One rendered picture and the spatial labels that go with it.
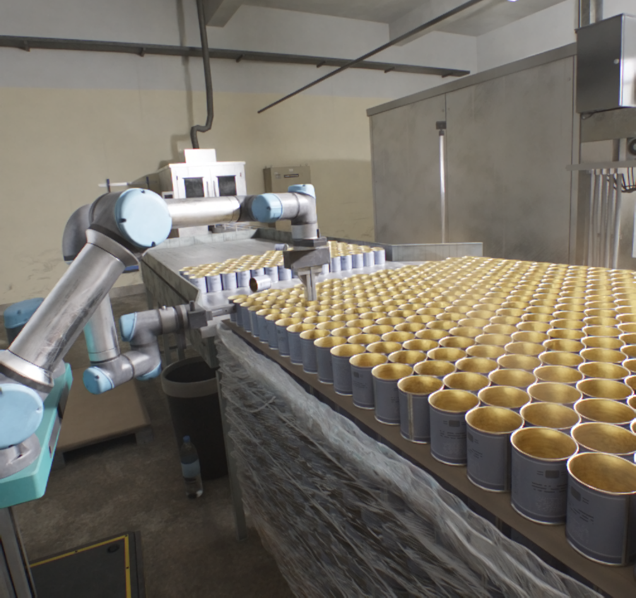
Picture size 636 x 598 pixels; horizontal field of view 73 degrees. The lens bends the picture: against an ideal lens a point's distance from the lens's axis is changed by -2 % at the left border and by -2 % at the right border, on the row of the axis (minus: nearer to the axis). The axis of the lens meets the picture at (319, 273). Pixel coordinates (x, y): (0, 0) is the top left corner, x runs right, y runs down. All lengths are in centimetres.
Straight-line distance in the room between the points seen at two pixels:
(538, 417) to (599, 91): 276
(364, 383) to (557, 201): 304
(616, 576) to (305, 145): 861
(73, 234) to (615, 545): 115
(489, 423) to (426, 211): 406
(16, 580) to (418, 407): 138
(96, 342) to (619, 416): 110
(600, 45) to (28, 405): 322
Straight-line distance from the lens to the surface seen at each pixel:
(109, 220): 93
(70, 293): 92
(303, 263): 125
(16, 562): 172
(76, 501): 286
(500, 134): 400
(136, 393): 360
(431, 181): 455
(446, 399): 69
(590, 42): 336
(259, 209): 117
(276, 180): 816
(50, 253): 796
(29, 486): 109
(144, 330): 133
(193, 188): 660
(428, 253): 251
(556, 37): 1078
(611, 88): 324
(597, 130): 336
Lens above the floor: 151
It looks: 11 degrees down
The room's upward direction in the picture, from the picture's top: 4 degrees counter-clockwise
